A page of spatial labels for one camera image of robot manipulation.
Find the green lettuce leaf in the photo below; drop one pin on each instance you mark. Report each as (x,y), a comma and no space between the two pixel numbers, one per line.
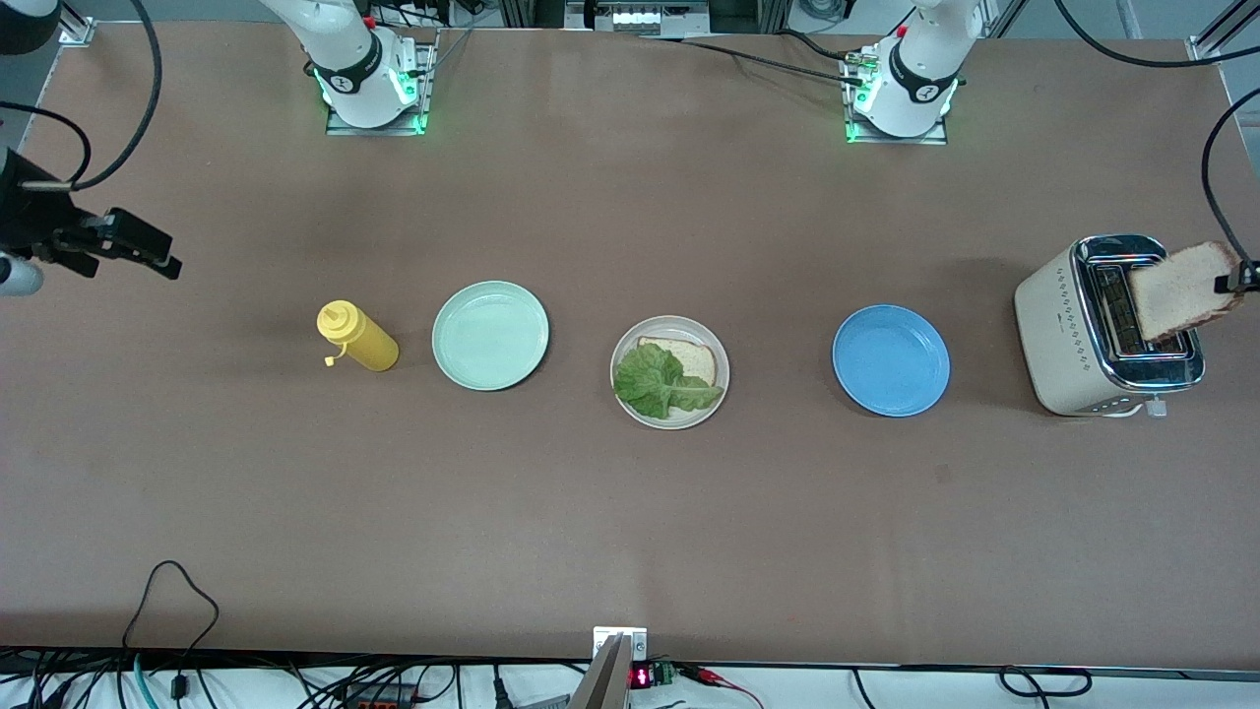
(655,384)

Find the beige plate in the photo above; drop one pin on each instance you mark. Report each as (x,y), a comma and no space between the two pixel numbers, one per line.
(704,416)

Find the beige chrome toaster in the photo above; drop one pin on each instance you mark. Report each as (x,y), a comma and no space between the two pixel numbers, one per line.
(1058,335)

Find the aluminium frame post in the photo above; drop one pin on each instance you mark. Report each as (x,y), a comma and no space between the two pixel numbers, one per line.
(77,32)
(1206,49)

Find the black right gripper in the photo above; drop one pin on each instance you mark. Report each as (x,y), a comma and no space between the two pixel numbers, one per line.
(30,219)

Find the pale green plate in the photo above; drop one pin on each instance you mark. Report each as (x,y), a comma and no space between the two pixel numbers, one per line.
(490,335)

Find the brown-crust bread slice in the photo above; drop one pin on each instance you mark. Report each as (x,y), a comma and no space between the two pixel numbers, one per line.
(1176,290)
(694,359)

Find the red black power strip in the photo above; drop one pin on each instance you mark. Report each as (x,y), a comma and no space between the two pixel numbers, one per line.
(379,703)

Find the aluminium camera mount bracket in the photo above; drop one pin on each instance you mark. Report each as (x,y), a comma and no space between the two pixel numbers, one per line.
(615,679)

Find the blue plate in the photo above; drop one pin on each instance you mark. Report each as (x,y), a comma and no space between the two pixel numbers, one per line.
(891,360)

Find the grey control box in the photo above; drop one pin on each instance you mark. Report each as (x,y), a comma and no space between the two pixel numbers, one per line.
(635,18)

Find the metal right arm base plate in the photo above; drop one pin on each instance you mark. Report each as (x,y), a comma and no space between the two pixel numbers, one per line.
(340,126)

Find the yellow squeeze mustard bottle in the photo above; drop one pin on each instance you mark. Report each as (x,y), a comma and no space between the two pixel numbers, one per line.
(364,340)

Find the small red display module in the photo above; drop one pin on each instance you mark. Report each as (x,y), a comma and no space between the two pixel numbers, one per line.
(642,677)

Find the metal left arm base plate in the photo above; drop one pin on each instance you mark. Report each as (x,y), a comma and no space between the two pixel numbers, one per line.
(935,138)

